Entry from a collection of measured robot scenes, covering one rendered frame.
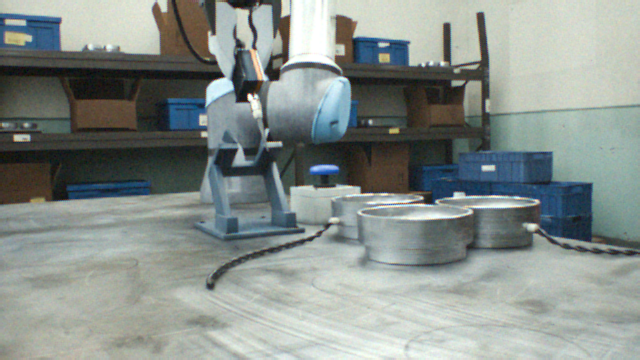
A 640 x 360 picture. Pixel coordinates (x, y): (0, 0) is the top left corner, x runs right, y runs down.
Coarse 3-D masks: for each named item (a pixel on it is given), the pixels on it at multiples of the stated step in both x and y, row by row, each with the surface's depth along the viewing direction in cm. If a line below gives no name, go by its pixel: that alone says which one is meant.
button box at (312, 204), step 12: (300, 192) 79; (312, 192) 76; (324, 192) 76; (336, 192) 77; (348, 192) 78; (300, 204) 79; (312, 204) 76; (324, 204) 77; (300, 216) 80; (312, 216) 76; (324, 216) 77
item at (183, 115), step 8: (160, 104) 416; (168, 104) 402; (176, 104) 401; (184, 104) 403; (192, 104) 406; (200, 104) 444; (160, 112) 425; (168, 112) 404; (176, 112) 402; (184, 112) 404; (192, 112) 407; (200, 112) 409; (160, 120) 426; (168, 120) 405; (176, 120) 402; (184, 120) 404; (192, 120) 407; (200, 120) 410; (160, 128) 427; (168, 128) 405; (176, 128) 401; (184, 128) 404; (192, 128) 407; (200, 128) 410
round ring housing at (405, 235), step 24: (360, 216) 53; (384, 216) 59; (408, 216) 59; (432, 216) 59; (456, 216) 50; (360, 240) 53; (384, 240) 51; (408, 240) 50; (432, 240) 49; (456, 240) 50; (408, 264) 50
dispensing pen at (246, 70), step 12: (240, 48) 72; (240, 60) 69; (252, 60) 69; (240, 72) 69; (252, 72) 68; (240, 84) 69; (252, 84) 68; (240, 96) 70; (252, 96) 69; (252, 108) 68; (264, 132) 67
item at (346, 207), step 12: (336, 204) 65; (348, 204) 64; (360, 204) 63; (372, 204) 63; (384, 204) 62; (396, 204) 63; (408, 204) 63; (420, 204) 65; (336, 216) 65; (348, 216) 64; (348, 228) 65
